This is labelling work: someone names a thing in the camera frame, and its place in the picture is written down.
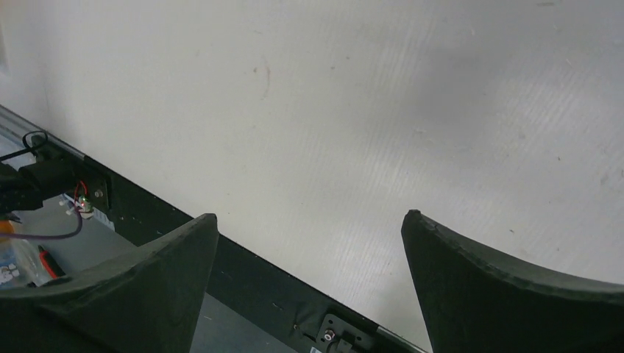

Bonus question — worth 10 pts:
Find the aluminium frame rail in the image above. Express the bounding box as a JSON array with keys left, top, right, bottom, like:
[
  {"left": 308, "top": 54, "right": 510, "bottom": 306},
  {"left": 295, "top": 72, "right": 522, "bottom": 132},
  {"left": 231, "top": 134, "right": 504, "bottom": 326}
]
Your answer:
[{"left": 1, "top": 105, "right": 85, "bottom": 159}]

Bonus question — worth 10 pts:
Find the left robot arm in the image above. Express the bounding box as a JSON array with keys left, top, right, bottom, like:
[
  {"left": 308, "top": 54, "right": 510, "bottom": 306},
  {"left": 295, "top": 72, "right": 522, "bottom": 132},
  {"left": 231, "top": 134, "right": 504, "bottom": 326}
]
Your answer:
[{"left": 1, "top": 130, "right": 79, "bottom": 214}]

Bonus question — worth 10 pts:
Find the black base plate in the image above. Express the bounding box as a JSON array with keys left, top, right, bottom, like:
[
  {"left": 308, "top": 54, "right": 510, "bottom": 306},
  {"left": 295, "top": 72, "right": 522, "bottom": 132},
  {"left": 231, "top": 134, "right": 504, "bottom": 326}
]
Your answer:
[{"left": 29, "top": 136, "right": 425, "bottom": 353}]

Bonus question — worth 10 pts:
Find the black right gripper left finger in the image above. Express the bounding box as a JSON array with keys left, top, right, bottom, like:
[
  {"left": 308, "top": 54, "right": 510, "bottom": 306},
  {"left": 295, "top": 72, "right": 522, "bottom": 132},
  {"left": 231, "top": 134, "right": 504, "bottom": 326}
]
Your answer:
[{"left": 1, "top": 214, "right": 219, "bottom": 352}]

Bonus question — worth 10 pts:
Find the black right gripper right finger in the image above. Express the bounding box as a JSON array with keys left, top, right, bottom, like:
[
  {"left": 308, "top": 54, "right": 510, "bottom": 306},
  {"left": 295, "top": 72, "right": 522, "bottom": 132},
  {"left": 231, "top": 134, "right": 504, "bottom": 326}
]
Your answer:
[{"left": 401, "top": 210, "right": 623, "bottom": 352}]

